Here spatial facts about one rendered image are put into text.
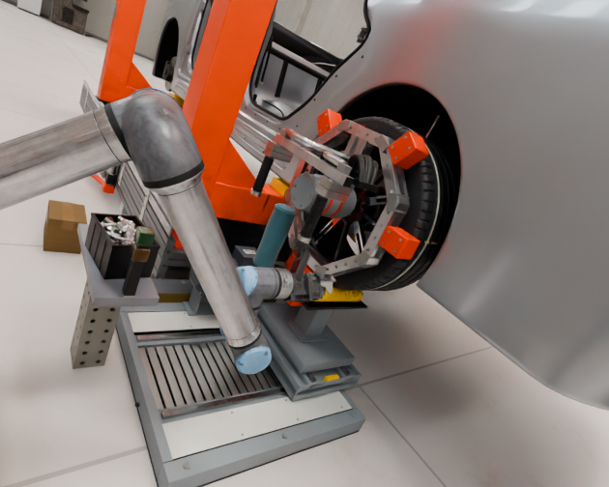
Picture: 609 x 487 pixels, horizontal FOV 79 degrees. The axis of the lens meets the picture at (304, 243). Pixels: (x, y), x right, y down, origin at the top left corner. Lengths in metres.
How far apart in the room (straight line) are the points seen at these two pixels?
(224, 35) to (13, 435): 1.39
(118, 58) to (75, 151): 2.58
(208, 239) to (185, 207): 0.08
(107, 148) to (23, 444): 0.89
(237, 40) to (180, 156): 0.88
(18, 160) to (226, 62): 0.86
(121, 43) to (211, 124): 1.93
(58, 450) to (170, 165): 0.95
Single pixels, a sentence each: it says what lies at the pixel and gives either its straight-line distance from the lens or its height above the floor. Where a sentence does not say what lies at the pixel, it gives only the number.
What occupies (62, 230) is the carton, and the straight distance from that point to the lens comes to 2.13.
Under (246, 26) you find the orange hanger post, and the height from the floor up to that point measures 1.26.
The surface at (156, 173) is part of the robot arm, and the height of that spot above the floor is 0.91.
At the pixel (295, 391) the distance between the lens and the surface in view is 1.54.
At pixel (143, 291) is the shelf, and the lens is 1.19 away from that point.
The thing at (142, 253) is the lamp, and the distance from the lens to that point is 1.07.
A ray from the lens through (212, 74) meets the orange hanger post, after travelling 1.49.
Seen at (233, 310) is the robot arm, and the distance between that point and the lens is 0.86.
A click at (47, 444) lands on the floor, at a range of 1.39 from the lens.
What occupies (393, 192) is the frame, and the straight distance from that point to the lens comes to 1.19.
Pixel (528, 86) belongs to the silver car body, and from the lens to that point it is 1.23.
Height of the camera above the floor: 1.11
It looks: 19 degrees down
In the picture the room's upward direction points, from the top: 24 degrees clockwise
